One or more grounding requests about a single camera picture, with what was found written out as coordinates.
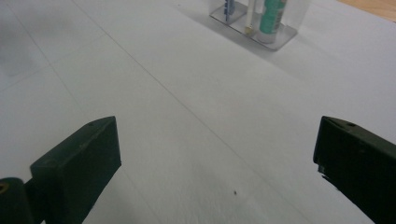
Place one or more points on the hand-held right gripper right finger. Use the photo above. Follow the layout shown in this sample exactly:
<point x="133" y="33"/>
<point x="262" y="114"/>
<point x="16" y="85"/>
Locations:
<point x="361" y="168"/>

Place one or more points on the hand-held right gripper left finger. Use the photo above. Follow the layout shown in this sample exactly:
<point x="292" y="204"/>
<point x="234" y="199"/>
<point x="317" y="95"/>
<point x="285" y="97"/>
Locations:
<point x="77" y="168"/>

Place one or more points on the clear acrylic pen organizer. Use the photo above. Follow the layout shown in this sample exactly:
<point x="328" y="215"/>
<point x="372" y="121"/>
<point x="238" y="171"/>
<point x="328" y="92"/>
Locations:
<point x="289" y="34"/>

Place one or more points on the green and white glue stick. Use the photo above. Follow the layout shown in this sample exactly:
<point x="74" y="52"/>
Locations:
<point x="271" y="21"/>

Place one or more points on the blue pen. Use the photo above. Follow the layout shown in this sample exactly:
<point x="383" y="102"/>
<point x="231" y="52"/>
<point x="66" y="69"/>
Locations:
<point x="229" y="9"/>

